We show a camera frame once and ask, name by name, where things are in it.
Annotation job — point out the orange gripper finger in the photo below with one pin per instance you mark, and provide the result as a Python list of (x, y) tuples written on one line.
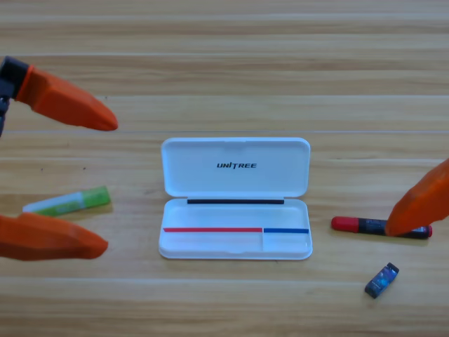
[(49, 240), (421, 207)]

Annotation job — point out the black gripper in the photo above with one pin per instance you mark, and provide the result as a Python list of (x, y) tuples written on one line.
[(12, 75)]

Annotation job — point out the red and black marker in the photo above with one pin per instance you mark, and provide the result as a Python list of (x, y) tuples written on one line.
[(354, 224)]

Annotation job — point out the dark blue eraser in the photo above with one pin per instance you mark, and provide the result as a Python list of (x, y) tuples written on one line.
[(381, 280)]

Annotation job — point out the white Unitree pencil case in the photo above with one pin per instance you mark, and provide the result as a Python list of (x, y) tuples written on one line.
[(235, 214)]

